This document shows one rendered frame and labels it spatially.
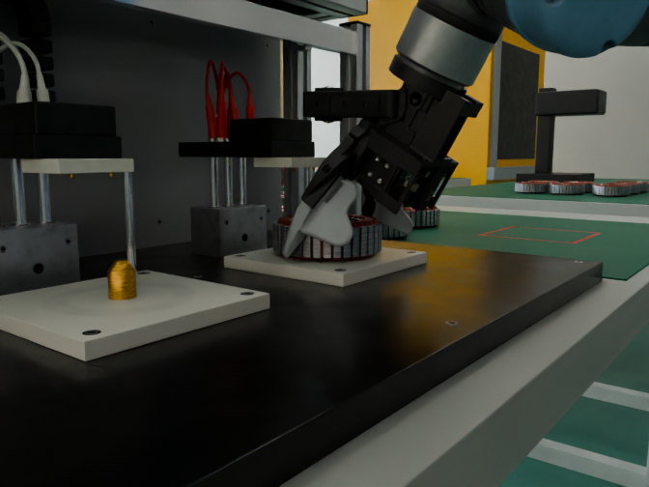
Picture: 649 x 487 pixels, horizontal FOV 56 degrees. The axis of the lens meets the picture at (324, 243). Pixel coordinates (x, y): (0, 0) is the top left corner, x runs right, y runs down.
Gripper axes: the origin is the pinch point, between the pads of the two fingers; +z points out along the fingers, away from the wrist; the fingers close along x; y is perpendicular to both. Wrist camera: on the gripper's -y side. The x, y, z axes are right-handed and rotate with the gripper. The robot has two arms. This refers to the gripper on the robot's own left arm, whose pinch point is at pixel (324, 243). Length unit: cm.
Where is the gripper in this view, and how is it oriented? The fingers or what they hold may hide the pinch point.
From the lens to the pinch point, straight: 62.9
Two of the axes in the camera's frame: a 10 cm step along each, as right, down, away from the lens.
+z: -4.0, 8.1, 4.3
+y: 6.8, 5.7, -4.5
